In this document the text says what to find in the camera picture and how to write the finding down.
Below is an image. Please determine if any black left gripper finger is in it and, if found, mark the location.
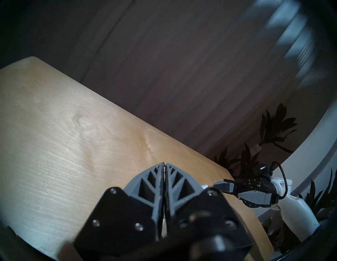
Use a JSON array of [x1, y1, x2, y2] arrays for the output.
[[73, 162, 165, 257]]

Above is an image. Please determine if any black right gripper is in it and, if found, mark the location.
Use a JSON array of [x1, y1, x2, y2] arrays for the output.
[[164, 163, 280, 261]]

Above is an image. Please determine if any tall dark leafy plant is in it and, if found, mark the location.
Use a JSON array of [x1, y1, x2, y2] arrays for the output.
[[215, 103, 298, 179]]

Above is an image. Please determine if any dark leafy potted plant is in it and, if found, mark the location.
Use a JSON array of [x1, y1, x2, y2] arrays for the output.
[[299, 168, 337, 223]]

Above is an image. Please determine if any light wooden table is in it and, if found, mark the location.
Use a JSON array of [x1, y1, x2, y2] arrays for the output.
[[0, 56, 274, 261]]

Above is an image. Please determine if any beige pleated curtain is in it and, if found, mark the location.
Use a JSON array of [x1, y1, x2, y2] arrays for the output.
[[0, 0, 329, 158]]

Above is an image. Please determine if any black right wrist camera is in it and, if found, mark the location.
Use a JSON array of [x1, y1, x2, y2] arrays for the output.
[[253, 164, 272, 180]]

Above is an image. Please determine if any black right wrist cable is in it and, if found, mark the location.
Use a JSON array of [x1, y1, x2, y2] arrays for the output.
[[271, 161, 289, 198]]

